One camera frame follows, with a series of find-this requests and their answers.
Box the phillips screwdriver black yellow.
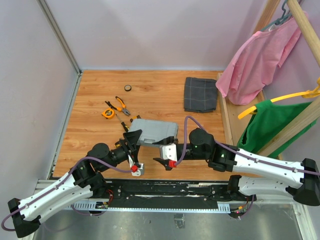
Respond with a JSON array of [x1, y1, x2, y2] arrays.
[[115, 114, 129, 133]]

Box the dark grey checked cloth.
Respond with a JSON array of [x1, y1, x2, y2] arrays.
[[183, 77, 218, 113]]

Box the teal clothes hanger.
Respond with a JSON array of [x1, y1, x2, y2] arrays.
[[259, 0, 293, 32]]

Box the orange black pliers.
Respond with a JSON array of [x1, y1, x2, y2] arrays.
[[105, 96, 131, 116]]

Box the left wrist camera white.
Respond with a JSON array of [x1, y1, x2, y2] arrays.
[[131, 163, 145, 177]]

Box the grey plastic tool case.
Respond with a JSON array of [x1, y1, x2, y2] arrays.
[[129, 118, 179, 147]]

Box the yellow clothes hanger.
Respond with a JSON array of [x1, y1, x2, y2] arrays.
[[237, 78, 320, 120]]

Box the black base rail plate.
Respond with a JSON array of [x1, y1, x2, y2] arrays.
[[77, 177, 257, 208]]

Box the hex key set orange holder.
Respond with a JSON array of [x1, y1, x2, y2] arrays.
[[130, 115, 141, 123]]

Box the pink shirt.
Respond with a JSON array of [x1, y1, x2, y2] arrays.
[[216, 17, 301, 106]]

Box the flathead screwdriver black yellow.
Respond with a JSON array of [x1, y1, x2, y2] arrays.
[[114, 142, 121, 148]]

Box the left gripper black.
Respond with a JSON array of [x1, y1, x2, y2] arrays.
[[99, 129, 143, 172]]

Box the green shirt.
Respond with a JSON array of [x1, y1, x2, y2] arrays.
[[237, 100, 311, 154]]

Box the wooden clothes rack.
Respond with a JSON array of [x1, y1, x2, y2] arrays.
[[218, 0, 320, 155]]

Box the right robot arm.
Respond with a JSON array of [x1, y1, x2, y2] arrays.
[[154, 128, 320, 206]]

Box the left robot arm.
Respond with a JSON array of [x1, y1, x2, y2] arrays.
[[1, 129, 142, 238]]

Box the yellow tape measure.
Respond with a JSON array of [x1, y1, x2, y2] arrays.
[[101, 108, 116, 120]]

